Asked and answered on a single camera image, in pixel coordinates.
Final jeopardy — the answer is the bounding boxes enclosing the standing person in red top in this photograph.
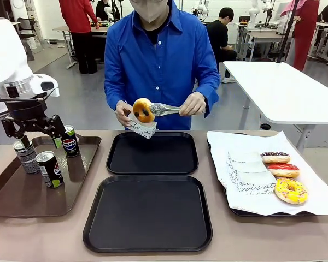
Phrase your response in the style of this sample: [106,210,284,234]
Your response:
[58,0,99,75]

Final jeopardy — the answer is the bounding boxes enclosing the person in red dress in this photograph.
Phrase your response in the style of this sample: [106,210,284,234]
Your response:
[279,0,321,72]

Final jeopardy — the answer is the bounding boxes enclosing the silver metal tongs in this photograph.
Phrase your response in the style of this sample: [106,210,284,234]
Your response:
[148,102,183,117]

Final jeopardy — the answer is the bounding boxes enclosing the person's left hand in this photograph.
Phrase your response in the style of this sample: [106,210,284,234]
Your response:
[178,91,208,117]

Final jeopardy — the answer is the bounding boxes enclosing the black plastic tray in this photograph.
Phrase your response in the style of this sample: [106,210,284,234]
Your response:
[106,132,200,176]
[206,133,322,218]
[82,175,213,253]

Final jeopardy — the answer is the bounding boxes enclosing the yellow sprinkled donut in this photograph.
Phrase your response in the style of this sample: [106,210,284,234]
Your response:
[274,177,309,205]

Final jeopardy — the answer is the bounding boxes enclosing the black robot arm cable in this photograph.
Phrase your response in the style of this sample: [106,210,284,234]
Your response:
[0,87,58,104]

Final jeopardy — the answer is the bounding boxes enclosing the white side table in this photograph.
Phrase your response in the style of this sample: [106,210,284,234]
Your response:
[222,60,328,154]

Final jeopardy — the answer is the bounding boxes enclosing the black tripod pole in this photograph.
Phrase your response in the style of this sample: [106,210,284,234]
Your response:
[275,0,302,64]

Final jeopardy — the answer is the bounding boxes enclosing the black office chair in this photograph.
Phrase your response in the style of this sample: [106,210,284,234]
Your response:
[16,17,45,55]

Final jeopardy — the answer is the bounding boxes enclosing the seated person in black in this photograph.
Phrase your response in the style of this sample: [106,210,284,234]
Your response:
[206,7,238,84]

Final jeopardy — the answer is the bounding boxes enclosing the person in blue shirt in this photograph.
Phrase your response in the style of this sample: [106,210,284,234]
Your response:
[103,0,221,131]

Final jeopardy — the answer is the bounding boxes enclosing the background work table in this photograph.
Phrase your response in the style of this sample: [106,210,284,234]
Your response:
[234,21,294,62]
[59,25,110,69]

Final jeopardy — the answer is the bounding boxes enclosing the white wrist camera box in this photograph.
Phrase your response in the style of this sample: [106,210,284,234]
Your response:
[29,73,60,98]

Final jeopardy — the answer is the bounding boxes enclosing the white paper tray liner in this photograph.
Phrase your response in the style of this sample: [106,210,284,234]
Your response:
[207,130,328,216]

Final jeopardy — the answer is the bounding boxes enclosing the red glazed donut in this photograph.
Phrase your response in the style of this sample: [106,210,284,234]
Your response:
[266,163,301,178]

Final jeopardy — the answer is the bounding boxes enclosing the chocolate sprinkled donut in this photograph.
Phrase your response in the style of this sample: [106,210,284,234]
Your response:
[260,151,291,164]

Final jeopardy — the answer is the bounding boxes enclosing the brown plastic tray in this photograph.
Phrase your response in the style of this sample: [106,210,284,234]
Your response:
[0,135,102,218]

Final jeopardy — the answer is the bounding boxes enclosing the beige face mask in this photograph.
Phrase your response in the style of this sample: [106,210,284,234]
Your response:
[132,0,168,24]

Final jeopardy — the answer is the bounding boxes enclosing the person's left forearm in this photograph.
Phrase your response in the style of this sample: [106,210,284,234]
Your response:
[192,73,221,118]

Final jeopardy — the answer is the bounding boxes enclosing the orange donut with chocolate spots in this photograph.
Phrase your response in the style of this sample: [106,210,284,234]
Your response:
[132,98,156,123]

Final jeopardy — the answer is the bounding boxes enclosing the person's right hand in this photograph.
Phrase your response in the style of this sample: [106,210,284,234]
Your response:
[115,100,135,128]

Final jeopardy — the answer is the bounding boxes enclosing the person's right forearm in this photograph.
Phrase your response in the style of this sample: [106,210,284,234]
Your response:
[103,73,128,110]

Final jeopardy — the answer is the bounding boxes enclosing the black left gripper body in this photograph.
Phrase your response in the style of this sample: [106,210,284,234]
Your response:
[4,98,49,125]

